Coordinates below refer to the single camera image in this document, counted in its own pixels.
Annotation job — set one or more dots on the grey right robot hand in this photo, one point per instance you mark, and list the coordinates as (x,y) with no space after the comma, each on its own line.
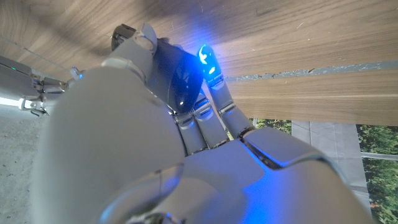
(18,77)

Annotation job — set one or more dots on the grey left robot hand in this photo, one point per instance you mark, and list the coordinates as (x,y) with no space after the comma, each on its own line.
(124,140)

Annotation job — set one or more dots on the black TV remote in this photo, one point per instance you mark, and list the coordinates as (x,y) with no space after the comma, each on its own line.
(180,77)

